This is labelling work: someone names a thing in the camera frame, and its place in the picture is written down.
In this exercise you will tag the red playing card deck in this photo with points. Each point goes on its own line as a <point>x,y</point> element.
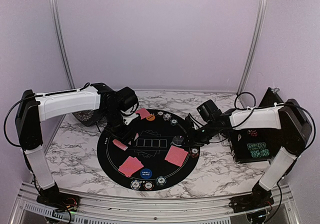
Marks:
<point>120,145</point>

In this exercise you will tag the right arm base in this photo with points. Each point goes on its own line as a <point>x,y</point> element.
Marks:
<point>252,201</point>

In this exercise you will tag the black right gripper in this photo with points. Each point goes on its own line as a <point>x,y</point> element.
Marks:
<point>193,139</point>

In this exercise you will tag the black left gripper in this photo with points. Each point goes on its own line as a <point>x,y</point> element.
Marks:
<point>127,134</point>

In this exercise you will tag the black poker chip case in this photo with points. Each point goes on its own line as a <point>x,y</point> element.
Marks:
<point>261,144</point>

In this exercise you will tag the black floral patterned pouch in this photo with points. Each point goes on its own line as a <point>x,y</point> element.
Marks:
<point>86,117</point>

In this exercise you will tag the blue small blind button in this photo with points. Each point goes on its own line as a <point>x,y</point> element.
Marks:
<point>146,174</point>

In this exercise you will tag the round black poker mat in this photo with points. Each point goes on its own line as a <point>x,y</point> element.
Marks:
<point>150,148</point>

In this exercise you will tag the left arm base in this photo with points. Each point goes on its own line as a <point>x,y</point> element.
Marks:
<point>61,201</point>

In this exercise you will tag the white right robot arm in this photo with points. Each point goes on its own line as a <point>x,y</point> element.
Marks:
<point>268,117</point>

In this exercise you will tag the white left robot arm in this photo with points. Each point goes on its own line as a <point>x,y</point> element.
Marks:
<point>35,108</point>

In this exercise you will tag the black dealer button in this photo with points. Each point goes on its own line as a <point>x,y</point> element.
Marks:
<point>178,141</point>

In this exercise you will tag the red playing card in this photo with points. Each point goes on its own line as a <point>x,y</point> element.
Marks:
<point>176,149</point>
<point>141,112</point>
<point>129,165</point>
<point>138,168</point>
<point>146,115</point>
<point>176,158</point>

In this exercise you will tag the orange big blind button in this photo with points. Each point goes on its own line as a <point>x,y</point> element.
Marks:
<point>150,118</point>

